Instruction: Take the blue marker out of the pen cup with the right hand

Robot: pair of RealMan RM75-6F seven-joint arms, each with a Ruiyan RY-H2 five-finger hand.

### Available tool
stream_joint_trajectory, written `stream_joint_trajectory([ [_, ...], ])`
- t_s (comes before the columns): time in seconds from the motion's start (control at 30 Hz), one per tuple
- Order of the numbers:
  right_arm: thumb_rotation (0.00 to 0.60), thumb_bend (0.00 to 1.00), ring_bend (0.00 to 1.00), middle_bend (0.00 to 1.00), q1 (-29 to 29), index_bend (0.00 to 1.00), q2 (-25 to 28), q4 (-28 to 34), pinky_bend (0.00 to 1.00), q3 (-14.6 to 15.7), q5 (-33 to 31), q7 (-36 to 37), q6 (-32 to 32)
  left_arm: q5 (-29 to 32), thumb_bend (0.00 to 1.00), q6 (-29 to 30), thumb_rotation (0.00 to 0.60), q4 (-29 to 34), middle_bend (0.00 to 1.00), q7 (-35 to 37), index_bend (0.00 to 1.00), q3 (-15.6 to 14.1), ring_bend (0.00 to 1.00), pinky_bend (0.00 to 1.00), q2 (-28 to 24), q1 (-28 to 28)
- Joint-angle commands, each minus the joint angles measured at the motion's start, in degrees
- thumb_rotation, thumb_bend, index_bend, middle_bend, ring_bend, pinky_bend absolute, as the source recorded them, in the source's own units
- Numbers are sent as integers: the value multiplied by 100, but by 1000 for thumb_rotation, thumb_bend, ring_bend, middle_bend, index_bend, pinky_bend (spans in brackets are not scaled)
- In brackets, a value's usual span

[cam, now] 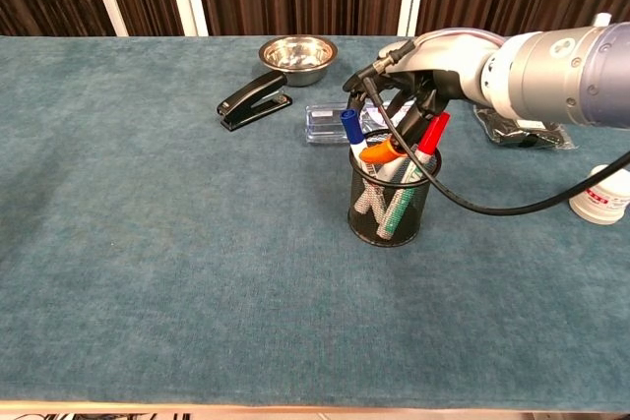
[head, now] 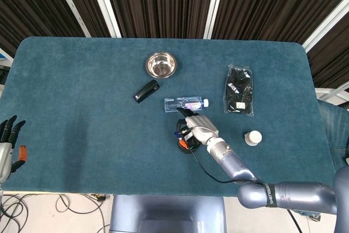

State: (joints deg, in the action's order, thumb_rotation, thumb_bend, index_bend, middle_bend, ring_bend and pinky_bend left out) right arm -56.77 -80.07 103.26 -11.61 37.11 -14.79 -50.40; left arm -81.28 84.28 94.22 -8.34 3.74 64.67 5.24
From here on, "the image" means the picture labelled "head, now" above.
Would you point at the stainless steel bowl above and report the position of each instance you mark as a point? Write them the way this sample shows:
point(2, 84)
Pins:
point(161, 65)

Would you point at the white pill bottle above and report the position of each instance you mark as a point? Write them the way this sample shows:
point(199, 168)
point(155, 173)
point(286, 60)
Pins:
point(253, 137)

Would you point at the black round pen holder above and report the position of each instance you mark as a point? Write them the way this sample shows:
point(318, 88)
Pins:
point(194, 145)

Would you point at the blue table cloth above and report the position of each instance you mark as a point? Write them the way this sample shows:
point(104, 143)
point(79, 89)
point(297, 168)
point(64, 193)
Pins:
point(95, 124)

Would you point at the black stapler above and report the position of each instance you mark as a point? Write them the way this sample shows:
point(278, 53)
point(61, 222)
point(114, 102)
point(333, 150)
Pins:
point(145, 92)

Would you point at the blue fabric seat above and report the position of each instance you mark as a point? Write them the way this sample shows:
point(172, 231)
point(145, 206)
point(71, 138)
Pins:
point(334, 129)

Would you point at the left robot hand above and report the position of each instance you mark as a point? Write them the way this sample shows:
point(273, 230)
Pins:
point(5, 156)

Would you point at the blue grey robot torso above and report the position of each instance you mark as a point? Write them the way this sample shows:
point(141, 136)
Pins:
point(167, 214)

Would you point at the black gloves in plastic bag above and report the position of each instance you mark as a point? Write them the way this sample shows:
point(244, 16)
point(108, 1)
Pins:
point(240, 91)

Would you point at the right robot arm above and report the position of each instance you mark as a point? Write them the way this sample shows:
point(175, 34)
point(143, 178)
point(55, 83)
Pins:
point(245, 175)

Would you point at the clear plastic water bottle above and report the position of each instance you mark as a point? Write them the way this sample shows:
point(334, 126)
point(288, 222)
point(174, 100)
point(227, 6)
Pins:
point(177, 103)

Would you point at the white metal frame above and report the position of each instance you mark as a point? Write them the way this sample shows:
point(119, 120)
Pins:
point(334, 94)

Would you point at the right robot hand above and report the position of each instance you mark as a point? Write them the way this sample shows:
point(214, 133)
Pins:
point(201, 128)

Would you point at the thin white frame post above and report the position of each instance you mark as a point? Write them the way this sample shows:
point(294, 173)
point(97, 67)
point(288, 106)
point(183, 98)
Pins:
point(71, 3)

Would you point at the dark pleated curtain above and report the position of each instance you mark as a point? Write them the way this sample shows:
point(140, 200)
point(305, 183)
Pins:
point(163, 1)

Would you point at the wide white frame post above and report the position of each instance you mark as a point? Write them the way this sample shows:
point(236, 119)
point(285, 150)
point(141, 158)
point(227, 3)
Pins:
point(325, 23)
point(215, 3)
point(105, 3)

